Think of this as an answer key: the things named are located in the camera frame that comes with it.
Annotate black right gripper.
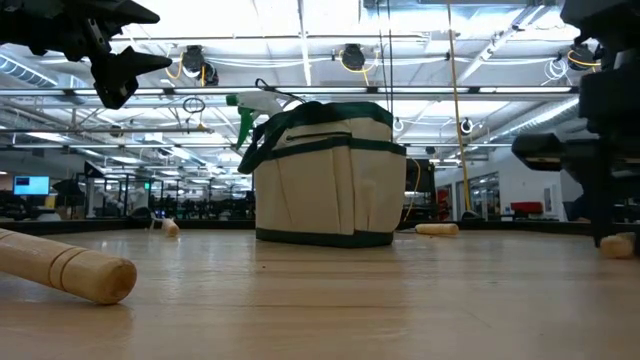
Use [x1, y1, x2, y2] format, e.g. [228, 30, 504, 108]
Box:
[512, 64, 640, 256]

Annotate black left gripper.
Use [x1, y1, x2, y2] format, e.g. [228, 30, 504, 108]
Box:
[0, 0, 173, 110]

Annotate wooden handled garden tool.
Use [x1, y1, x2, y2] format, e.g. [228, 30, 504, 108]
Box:
[414, 222, 461, 237]
[598, 232, 637, 261]
[149, 215, 181, 239]
[0, 227, 138, 306]

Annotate green spray bottle white trigger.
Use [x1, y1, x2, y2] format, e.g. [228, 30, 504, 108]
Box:
[225, 91, 289, 151]

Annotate beige green canvas gardening bag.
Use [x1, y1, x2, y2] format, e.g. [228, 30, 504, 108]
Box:
[237, 101, 408, 249]

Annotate red box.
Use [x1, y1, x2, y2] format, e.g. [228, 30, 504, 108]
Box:
[510, 201, 545, 216]

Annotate black background workstation frames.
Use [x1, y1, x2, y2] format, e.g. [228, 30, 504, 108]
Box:
[52, 159, 257, 222]

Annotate blue lit computer monitor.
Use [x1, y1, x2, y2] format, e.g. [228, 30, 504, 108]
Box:
[13, 175, 51, 197]

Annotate black cabinet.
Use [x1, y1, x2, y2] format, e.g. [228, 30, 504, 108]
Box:
[405, 158, 437, 223]

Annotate black ceiling cable reel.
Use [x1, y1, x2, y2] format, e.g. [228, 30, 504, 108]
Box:
[341, 43, 367, 72]
[567, 43, 604, 71]
[180, 44, 220, 87]

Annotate black hanging cable ring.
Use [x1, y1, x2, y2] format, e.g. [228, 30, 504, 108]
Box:
[182, 96, 207, 115]

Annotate long yellow hanging cord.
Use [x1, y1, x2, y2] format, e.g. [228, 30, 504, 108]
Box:
[446, 0, 472, 221]

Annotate thin yellow cable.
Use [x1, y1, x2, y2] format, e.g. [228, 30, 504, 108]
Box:
[403, 158, 422, 221]

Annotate long ceiling light rail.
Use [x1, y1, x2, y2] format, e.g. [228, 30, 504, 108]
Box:
[0, 85, 581, 97]

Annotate black hanging cable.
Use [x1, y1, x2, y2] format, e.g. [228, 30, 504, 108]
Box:
[375, 0, 395, 107]

